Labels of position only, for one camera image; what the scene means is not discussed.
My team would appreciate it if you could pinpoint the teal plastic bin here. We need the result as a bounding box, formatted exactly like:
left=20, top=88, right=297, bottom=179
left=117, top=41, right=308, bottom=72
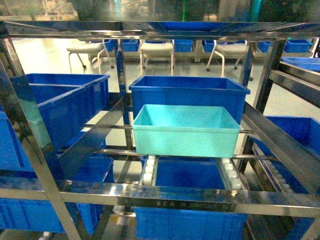
left=132, top=104, right=241, bottom=158

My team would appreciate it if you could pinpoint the stainless steel shelf rack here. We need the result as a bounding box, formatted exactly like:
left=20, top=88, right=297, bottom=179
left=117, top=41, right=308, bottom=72
left=0, top=21, right=320, bottom=240

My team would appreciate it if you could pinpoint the blue bin right shelf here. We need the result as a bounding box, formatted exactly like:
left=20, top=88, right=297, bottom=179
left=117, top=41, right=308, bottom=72
left=247, top=115, right=320, bottom=194

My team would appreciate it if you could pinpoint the blue bin behind teal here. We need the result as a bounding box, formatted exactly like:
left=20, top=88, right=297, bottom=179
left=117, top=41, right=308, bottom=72
left=129, top=75, right=251, bottom=123

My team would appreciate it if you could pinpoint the blue bin lower middle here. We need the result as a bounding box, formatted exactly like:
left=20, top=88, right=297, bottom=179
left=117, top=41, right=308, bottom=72
left=155, top=156, right=226, bottom=190

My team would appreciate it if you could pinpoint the grey office chair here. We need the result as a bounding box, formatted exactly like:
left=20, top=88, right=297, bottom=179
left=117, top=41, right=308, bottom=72
left=138, top=41, right=175, bottom=76

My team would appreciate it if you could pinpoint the blue bin upper left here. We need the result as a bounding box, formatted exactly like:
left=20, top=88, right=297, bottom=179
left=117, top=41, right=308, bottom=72
left=11, top=73, right=110, bottom=151

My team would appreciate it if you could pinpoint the blue bin bottom middle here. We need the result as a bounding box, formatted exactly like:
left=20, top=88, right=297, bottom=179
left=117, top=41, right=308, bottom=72
left=134, top=207, right=248, bottom=240

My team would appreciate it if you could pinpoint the blue bin near left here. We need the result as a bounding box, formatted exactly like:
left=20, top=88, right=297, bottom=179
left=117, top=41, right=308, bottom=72
left=0, top=107, right=37, bottom=178

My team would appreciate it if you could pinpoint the blue bin bottom left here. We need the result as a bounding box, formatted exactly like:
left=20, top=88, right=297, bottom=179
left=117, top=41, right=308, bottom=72
left=0, top=157, right=114, bottom=235

